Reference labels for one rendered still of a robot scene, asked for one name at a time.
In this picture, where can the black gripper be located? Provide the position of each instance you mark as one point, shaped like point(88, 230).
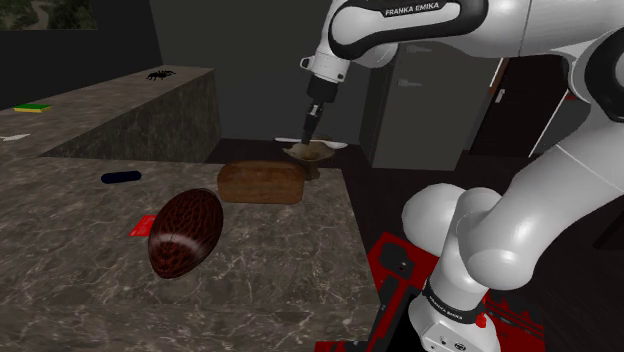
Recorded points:
point(322, 91)

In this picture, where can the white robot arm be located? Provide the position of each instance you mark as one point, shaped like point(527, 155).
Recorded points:
point(512, 229)

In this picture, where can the brown stemmed dish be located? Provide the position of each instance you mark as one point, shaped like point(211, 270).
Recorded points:
point(310, 152)

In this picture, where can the white flat plate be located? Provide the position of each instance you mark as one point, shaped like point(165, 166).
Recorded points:
point(336, 144)

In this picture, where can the brown bread loaf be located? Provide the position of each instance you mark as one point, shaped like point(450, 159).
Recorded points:
point(261, 182)

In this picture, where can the grey refrigerator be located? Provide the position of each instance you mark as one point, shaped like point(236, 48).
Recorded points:
point(419, 112)

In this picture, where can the black spider figure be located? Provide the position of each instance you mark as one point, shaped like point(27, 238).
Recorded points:
point(160, 75)

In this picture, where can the brown football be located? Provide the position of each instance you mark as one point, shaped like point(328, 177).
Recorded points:
point(185, 232)

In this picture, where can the red and black robot stand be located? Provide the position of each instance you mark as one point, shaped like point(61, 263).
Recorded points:
point(395, 273)

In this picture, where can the red flat card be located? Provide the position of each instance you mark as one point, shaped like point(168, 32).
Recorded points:
point(143, 226)

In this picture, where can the dark blue cylinder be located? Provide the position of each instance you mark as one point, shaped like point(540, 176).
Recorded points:
point(121, 177)

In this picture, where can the dark door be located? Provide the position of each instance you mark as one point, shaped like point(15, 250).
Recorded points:
point(516, 105)

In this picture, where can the green and yellow sponge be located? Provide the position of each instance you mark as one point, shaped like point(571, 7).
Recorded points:
point(32, 108)

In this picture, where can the wall picture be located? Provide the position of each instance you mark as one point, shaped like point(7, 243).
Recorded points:
point(46, 13)

